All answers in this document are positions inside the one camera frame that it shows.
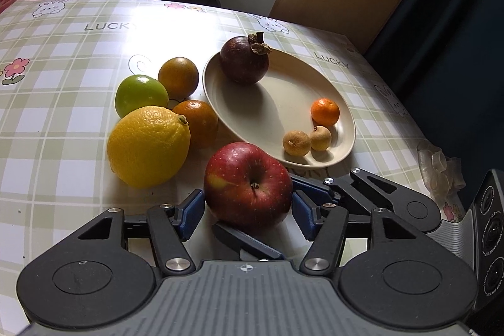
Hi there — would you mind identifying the purple mangosteen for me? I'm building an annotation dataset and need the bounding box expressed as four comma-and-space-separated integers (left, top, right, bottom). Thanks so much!
219, 31, 272, 86

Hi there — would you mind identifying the yellow lemon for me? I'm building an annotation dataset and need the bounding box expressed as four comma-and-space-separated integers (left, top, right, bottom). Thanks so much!
106, 105, 192, 189

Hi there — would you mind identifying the clear plastic item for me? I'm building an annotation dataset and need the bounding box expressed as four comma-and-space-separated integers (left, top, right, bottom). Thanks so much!
416, 149, 466, 192

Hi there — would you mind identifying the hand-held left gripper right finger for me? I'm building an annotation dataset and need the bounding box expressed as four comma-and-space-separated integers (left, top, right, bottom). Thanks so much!
292, 190, 424, 277

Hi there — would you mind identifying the dark blue curtain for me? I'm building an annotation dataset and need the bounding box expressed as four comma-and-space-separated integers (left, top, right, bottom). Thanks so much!
364, 0, 504, 211

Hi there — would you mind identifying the red apple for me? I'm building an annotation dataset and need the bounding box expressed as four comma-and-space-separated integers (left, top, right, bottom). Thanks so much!
203, 142, 294, 230

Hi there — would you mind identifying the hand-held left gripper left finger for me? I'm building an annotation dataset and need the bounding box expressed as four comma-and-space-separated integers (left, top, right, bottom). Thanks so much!
77, 190, 204, 277

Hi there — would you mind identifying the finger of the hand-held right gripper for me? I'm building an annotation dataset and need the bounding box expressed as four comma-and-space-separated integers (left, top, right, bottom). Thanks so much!
213, 224, 285, 262
293, 168, 399, 213

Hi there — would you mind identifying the dark greenish orange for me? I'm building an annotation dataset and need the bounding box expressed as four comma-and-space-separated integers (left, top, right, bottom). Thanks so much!
158, 57, 199, 100
171, 100, 219, 148

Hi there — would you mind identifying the beige oval plate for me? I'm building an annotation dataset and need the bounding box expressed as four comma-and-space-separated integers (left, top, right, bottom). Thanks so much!
202, 45, 357, 167

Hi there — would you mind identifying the green round fruit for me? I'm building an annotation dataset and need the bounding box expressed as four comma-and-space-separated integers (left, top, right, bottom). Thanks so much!
115, 75, 170, 119

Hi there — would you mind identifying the brown longan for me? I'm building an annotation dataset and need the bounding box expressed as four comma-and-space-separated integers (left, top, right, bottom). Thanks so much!
283, 130, 312, 156
309, 126, 332, 151

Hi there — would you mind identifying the small orange mandarin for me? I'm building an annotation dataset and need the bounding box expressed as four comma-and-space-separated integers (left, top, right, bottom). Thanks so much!
311, 98, 340, 126

